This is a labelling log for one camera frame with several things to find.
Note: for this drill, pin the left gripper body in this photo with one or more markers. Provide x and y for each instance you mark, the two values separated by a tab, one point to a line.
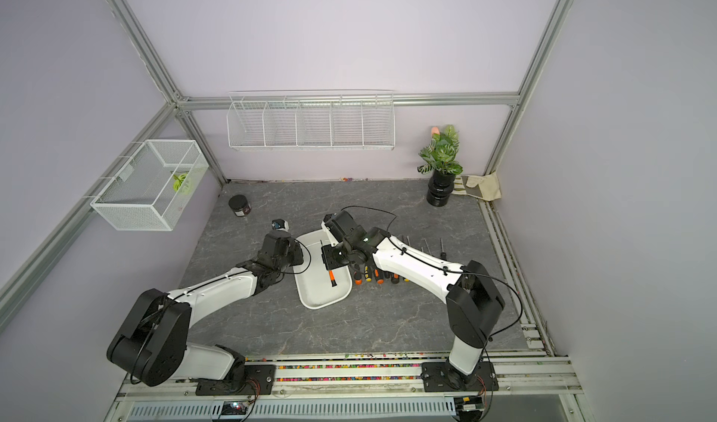
293	257

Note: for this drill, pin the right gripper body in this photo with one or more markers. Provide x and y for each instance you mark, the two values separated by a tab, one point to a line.
335	254

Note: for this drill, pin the small orange black screwdriver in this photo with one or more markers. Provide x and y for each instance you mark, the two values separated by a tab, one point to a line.
379	277

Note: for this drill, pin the white storage box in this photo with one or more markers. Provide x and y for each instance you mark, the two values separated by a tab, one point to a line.
312	277

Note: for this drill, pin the yellow handled screwdriver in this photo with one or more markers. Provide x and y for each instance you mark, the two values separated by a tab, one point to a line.
443	254

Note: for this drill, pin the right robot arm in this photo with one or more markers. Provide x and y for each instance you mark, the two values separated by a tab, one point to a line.
473	302

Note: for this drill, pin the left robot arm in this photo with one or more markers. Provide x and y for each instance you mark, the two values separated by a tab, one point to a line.
152	344

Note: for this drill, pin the black jar with label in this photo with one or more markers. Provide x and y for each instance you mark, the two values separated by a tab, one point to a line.
239	205

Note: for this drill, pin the green object in basket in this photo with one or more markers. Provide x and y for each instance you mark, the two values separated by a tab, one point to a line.
181	183

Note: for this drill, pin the potted green plant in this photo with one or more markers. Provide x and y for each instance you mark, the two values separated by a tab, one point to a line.
440	160

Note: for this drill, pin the beige cloth bag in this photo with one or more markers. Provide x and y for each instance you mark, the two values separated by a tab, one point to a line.
484	188

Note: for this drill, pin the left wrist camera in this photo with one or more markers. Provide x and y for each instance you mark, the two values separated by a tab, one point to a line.
278	224

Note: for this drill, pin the white wire wall shelf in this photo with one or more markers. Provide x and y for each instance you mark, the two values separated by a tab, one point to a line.
311	120

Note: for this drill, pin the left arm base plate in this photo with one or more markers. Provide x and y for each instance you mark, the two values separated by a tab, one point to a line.
254	379

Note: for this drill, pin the white mesh wall basket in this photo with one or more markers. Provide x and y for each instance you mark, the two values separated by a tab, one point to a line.
140	197

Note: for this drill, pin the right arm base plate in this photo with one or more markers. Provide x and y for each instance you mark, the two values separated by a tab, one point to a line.
443	377

